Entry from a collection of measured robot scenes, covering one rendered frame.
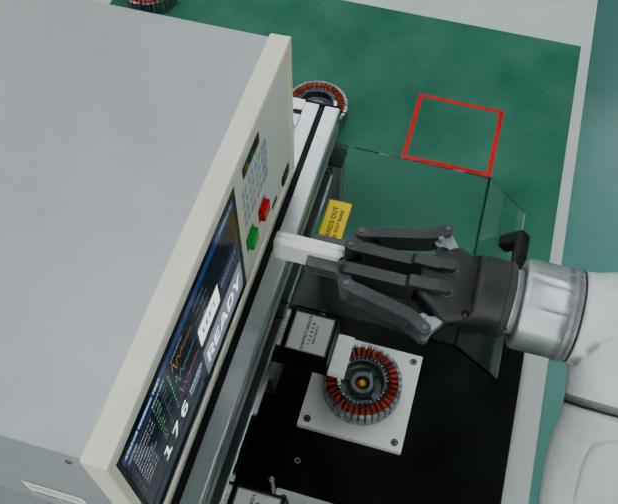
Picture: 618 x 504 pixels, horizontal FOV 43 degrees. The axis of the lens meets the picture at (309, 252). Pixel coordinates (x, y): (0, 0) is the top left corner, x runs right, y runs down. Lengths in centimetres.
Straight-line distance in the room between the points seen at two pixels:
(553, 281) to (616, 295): 6
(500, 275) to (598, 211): 166
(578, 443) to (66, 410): 44
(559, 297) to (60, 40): 53
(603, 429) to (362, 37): 106
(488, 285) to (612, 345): 12
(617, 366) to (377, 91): 90
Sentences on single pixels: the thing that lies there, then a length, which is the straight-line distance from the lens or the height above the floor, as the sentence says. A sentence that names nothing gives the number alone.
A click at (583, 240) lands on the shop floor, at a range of 234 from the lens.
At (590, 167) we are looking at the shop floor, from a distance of 250.
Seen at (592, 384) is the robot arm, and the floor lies 119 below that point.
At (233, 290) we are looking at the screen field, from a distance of 78.
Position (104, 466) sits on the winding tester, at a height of 132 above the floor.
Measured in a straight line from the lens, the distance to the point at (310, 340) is 103.
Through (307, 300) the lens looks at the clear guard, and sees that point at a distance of 90.
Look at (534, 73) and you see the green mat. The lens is 161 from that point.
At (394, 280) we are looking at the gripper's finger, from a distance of 77.
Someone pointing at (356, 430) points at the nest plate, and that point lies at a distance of 114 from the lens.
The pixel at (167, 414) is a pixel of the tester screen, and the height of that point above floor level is 123.
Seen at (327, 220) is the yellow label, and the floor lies 107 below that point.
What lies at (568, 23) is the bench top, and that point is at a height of 75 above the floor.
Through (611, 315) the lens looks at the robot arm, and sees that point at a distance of 75.
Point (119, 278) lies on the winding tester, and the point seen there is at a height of 132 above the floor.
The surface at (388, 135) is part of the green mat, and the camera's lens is 146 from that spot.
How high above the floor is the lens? 185
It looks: 58 degrees down
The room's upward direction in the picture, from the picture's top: straight up
